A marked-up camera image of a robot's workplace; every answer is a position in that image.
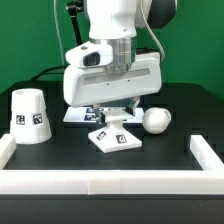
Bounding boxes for white lamp base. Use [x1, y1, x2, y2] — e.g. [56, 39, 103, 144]
[88, 110, 142, 153]

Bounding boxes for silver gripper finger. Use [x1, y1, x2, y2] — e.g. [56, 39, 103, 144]
[93, 104, 105, 124]
[127, 97, 140, 115]

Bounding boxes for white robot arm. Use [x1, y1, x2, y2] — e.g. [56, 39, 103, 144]
[63, 0, 177, 122]

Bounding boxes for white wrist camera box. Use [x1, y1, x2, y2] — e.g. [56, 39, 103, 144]
[66, 42, 113, 69]

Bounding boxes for white marker tag sheet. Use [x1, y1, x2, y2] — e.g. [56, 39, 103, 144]
[63, 107, 144, 123]

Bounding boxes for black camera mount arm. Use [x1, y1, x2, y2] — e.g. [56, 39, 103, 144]
[66, 0, 84, 46]

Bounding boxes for white lamp shade cone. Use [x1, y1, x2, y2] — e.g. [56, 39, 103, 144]
[10, 88, 52, 145]

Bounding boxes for black cable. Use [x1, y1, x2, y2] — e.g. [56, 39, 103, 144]
[30, 64, 69, 82]

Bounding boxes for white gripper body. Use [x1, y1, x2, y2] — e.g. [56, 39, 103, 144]
[63, 52, 161, 108]

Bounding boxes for white thin cable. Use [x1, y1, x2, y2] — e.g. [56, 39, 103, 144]
[53, 0, 68, 68]

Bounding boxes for white U-shaped fence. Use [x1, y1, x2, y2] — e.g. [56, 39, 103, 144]
[0, 134, 224, 195]

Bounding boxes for white lamp bulb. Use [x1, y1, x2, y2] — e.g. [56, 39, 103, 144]
[142, 107, 171, 134]

